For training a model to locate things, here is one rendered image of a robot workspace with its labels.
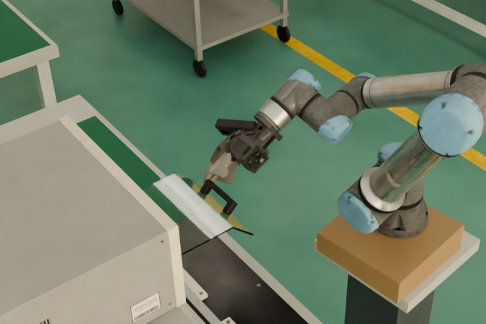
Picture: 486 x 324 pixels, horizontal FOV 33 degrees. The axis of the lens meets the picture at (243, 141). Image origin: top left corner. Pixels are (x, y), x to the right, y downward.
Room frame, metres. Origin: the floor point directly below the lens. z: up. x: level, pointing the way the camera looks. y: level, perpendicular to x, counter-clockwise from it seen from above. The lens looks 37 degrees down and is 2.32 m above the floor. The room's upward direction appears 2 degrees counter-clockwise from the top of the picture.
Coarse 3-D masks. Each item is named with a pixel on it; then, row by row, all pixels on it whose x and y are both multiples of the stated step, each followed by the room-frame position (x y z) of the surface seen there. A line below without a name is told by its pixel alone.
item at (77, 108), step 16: (80, 96) 2.34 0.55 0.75; (48, 112) 2.25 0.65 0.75; (64, 112) 2.25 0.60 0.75; (80, 112) 2.24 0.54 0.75; (96, 112) 2.24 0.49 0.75; (0, 128) 2.17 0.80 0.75; (16, 128) 2.16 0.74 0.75; (32, 128) 2.16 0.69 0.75; (112, 128) 2.15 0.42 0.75; (0, 144) 2.08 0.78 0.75; (128, 144) 2.06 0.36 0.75; (144, 160) 1.97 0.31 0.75; (160, 176) 1.89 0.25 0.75; (224, 240) 1.61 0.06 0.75; (240, 256) 1.55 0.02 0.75; (256, 272) 1.49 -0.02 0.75; (272, 288) 1.43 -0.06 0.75
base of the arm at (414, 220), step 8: (424, 200) 1.58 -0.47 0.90; (400, 208) 1.53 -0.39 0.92; (408, 208) 1.53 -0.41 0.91; (416, 208) 1.54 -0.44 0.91; (424, 208) 1.56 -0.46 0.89; (392, 216) 1.53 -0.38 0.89; (400, 216) 1.53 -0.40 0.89; (408, 216) 1.53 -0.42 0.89; (416, 216) 1.53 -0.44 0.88; (424, 216) 1.55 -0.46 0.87; (384, 224) 1.54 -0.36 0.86; (392, 224) 1.53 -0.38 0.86; (400, 224) 1.53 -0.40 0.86; (408, 224) 1.52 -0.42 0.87; (416, 224) 1.52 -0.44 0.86; (424, 224) 1.54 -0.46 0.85; (384, 232) 1.53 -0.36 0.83; (392, 232) 1.52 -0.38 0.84; (400, 232) 1.51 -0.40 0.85; (408, 232) 1.51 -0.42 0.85; (416, 232) 1.52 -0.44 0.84
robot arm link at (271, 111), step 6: (270, 102) 1.60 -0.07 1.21; (264, 108) 1.59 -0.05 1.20; (270, 108) 1.59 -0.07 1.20; (276, 108) 1.58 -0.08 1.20; (282, 108) 1.58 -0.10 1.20; (264, 114) 1.58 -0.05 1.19; (270, 114) 1.57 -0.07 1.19; (276, 114) 1.57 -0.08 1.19; (282, 114) 1.58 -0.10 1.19; (270, 120) 1.57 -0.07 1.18; (276, 120) 1.57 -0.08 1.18; (282, 120) 1.57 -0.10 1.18; (288, 120) 1.58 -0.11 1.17; (276, 126) 1.56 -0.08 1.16; (282, 126) 1.57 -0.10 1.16
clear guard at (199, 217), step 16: (176, 176) 1.51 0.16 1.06; (160, 192) 1.45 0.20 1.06; (176, 192) 1.45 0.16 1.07; (192, 192) 1.45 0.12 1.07; (176, 208) 1.39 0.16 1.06; (192, 208) 1.39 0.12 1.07; (208, 208) 1.39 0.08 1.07; (192, 224) 1.34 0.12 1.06; (208, 224) 1.34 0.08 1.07; (224, 224) 1.34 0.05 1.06; (240, 224) 1.38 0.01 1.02; (192, 240) 1.29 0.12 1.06; (208, 240) 1.29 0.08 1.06
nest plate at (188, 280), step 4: (184, 272) 1.46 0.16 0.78; (184, 276) 1.45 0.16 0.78; (188, 276) 1.45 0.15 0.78; (184, 280) 1.44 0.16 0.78; (188, 280) 1.43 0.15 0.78; (192, 280) 1.43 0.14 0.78; (188, 284) 1.42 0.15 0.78; (192, 284) 1.42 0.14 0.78; (196, 284) 1.42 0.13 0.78; (192, 288) 1.41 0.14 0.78; (196, 288) 1.41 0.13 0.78; (200, 288) 1.41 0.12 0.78; (196, 292) 1.39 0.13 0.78; (200, 292) 1.39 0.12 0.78; (204, 292) 1.39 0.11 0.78; (200, 296) 1.38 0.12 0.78; (204, 296) 1.38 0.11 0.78
